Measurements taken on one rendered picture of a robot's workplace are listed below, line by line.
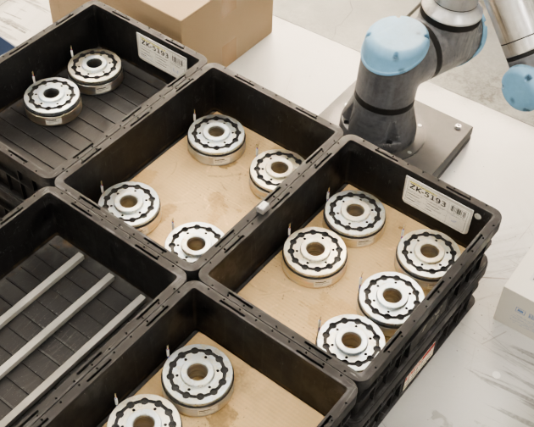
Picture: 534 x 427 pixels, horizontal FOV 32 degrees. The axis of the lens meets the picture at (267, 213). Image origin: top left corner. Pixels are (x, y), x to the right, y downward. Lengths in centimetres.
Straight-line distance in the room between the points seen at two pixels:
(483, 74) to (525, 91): 177
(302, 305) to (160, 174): 37
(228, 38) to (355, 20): 144
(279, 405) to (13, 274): 48
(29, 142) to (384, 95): 65
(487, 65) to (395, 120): 155
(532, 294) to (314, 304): 37
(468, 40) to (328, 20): 164
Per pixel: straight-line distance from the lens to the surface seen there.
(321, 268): 148
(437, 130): 191
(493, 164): 192
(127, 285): 150
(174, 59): 178
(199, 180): 164
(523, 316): 163
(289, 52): 212
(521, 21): 151
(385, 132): 180
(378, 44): 172
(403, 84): 174
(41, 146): 174
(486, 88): 322
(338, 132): 159
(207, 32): 196
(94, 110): 179
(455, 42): 180
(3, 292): 153
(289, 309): 146
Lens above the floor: 200
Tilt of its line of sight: 48 degrees down
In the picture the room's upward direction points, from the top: 2 degrees clockwise
